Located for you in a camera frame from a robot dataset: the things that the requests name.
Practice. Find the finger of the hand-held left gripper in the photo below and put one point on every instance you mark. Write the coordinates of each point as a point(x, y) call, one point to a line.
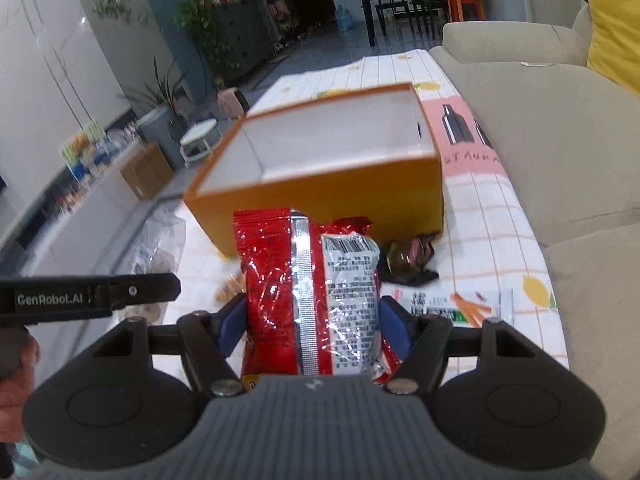
point(100, 292)

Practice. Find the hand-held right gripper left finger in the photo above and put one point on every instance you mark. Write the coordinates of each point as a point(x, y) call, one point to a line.
point(232, 325)

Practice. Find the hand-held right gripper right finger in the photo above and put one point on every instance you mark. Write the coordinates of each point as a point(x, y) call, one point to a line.
point(397, 330)

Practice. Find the clear packet of brown snacks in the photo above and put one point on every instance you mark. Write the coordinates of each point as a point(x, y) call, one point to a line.
point(231, 287)

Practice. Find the green and white snack packet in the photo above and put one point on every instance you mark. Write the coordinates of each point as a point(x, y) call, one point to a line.
point(440, 302)

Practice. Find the glossy red snack packet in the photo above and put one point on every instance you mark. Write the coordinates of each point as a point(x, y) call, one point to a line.
point(280, 280)

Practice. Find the orange cardboard box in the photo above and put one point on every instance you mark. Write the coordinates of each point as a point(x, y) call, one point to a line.
point(325, 195)

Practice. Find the person's left hand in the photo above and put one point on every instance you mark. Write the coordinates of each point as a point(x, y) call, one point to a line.
point(17, 395)

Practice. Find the dark brown snack packet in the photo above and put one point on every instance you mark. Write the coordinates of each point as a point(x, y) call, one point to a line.
point(407, 256)

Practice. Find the clear plastic cookie bag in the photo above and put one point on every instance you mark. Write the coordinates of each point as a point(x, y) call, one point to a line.
point(160, 245)

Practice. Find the white low cabinet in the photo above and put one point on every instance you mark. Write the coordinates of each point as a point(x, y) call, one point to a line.
point(60, 220)

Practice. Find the brown cardboard carton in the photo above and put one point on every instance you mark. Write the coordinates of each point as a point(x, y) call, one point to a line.
point(145, 170)

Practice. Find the lemon print checked tablecloth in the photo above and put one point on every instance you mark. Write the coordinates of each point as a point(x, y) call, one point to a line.
point(480, 220)

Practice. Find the row of colourful boxes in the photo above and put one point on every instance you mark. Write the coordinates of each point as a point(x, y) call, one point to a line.
point(82, 152)

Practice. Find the potted plant with grey pot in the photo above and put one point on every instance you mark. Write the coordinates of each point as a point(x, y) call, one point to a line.
point(157, 120)

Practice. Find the white round rolling stool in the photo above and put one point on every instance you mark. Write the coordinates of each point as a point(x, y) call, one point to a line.
point(200, 135)

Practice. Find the beige sofa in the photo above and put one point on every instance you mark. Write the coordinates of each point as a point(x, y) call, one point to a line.
point(575, 160)

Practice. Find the dark grey dresser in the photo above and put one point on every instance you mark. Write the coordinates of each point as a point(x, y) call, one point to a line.
point(245, 35)

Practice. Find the trailing green plant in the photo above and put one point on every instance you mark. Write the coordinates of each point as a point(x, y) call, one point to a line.
point(205, 20)

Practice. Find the shoe rack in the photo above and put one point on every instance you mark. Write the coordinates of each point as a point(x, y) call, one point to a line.
point(287, 17)

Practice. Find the blue water jug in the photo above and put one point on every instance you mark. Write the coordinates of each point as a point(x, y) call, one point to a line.
point(344, 17)

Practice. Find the black dining chair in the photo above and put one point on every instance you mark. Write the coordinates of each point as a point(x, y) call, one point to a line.
point(395, 7)
point(430, 10)

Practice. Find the orange stool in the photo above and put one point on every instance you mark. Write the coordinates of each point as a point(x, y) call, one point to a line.
point(465, 5)

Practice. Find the yellow cushion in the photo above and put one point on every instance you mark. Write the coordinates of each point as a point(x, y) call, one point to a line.
point(615, 25)

